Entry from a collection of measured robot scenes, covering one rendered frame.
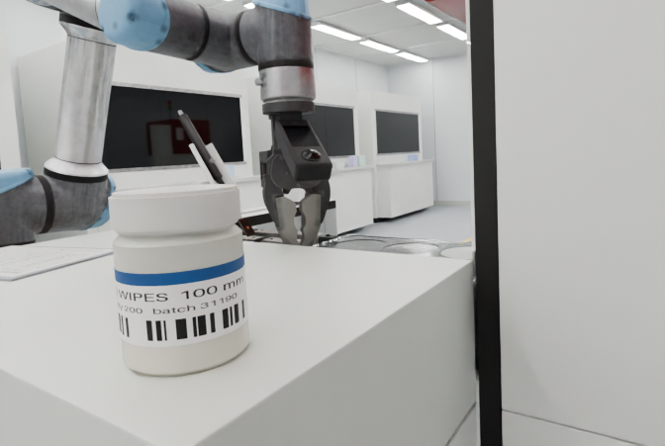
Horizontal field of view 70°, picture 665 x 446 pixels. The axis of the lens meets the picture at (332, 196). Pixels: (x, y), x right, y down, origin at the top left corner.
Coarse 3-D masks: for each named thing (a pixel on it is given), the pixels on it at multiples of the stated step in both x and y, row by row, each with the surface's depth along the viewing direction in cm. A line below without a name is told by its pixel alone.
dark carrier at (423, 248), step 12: (348, 240) 96; (360, 240) 96; (372, 240) 95; (384, 240) 94; (396, 240) 93; (408, 240) 93; (384, 252) 83; (396, 252) 83; (408, 252) 82; (420, 252) 82; (432, 252) 81
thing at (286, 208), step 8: (280, 200) 62; (288, 200) 63; (280, 208) 62; (288, 208) 63; (280, 216) 62; (288, 216) 63; (280, 224) 63; (288, 224) 63; (280, 232) 63; (288, 232) 63; (296, 232) 63; (288, 240) 63; (296, 240) 63
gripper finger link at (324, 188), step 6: (324, 180) 64; (318, 186) 64; (324, 186) 64; (330, 186) 64; (312, 192) 64; (318, 192) 64; (324, 192) 64; (330, 192) 65; (324, 198) 64; (330, 198) 65; (324, 204) 64; (324, 210) 64; (324, 216) 64
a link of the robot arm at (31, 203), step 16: (0, 176) 83; (16, 176) 85; (32, 176) 88; (0, 192) 83; (16, 192) 85; (32, 192) 87; (48, 192) 90; (0, 208) 83; (16, 208) 85; (32, 208) 87; (48, 208) 89; (0, 224) 83; (16, 224) 85; (32, 224) 88; (48, 224) 91; (0, 240) 83; (16, 240) 85
